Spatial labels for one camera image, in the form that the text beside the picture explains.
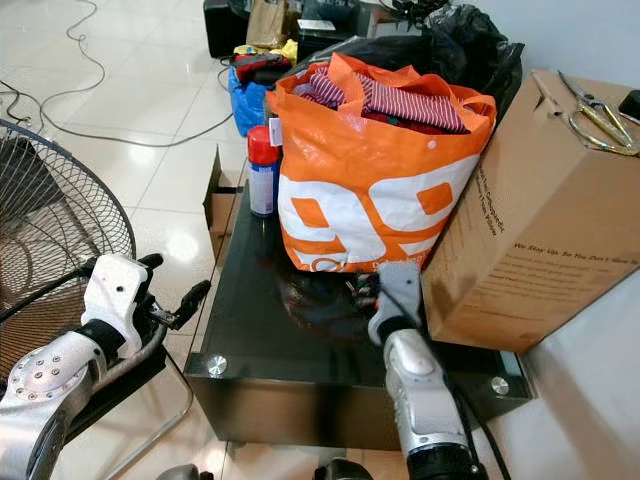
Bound black glass coffee table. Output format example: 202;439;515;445
185;160;537;451

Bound small open cardboard box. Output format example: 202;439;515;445
203;148;242;237

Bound orange and white shopping bag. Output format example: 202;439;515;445
265;52;499;274

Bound white spray can red cap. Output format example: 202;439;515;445
247;125;281;218

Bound grey robot left leg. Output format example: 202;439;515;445
155;463;212;480

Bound grey robot leg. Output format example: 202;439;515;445
315;458;377;480
155;463;212;480

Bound grey robot right leg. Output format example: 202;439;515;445
315;458;377;480

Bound blue plastic bag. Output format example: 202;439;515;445
228;65;277;139

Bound large brown cardboard box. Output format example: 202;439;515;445
420;68;640;354

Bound red white striped cloth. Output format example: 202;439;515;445
305;68;470;134

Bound red and black clothes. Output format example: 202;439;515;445
232;52;293;87

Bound black box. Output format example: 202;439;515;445
203;0;251;58

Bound brown paper bag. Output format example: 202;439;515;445
245;0;299;49

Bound black garbage bag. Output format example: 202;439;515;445
310;3;527;117

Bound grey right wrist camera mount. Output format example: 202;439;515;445
374;262;424;328

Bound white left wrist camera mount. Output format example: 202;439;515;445
82;255;152;337

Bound black wire guard floor fan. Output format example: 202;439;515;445
0;120;197;473

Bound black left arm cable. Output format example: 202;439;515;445
0;266;98;323

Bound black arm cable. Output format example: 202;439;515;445
0;266;98;323
453;383;513;480

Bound long grey floor cable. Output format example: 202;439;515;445
0;85;232;150

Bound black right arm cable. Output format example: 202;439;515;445
453;383;513;480

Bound thin looping floor cable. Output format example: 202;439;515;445
40;0;108;123

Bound gold handled scissors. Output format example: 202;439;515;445
555;70;640;159

